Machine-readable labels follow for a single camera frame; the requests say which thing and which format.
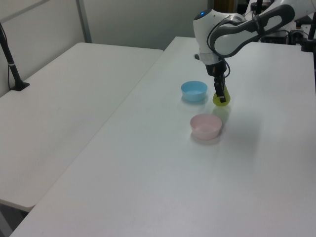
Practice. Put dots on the small camera on mount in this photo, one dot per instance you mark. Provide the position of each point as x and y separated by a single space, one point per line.
297 33

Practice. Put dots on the black camera pole with base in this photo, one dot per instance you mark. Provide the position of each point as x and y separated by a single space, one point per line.
11 65

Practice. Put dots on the grey metal partition post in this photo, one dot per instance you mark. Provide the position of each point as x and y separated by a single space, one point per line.
84 21

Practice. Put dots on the black clamp stand pole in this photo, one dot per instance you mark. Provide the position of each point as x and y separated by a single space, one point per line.
309 37

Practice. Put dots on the black electronics box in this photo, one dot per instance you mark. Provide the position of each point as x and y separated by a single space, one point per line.
276 38

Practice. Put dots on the pink plastic bowl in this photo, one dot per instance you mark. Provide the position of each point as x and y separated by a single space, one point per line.
206 127

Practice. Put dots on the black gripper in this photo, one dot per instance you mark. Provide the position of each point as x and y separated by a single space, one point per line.
216 69

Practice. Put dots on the thin black upright pole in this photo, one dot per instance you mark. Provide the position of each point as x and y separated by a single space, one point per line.
259 6

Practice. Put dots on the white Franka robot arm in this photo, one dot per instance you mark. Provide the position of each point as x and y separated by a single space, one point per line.
234 32

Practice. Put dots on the blue plastic bowl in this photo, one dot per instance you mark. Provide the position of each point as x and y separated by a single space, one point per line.
193 91

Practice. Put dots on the green pear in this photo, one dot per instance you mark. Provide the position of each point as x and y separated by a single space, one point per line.
227 98

